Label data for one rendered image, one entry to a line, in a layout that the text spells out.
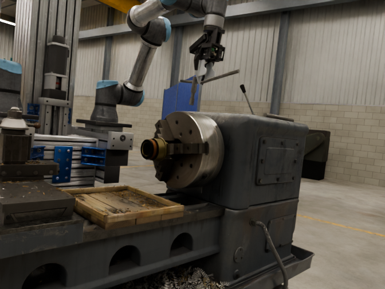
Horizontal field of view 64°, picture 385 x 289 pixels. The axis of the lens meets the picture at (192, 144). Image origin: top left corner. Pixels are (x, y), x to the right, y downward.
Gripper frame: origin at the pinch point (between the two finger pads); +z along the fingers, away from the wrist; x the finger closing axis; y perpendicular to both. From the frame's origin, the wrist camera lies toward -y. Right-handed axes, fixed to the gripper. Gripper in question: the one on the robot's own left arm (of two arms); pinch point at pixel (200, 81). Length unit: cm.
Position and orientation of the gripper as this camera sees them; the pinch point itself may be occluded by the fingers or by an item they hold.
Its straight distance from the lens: 125.1
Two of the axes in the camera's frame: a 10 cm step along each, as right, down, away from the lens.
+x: 7.8, 0.6, 6.2
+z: -1.7, 9.8, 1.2
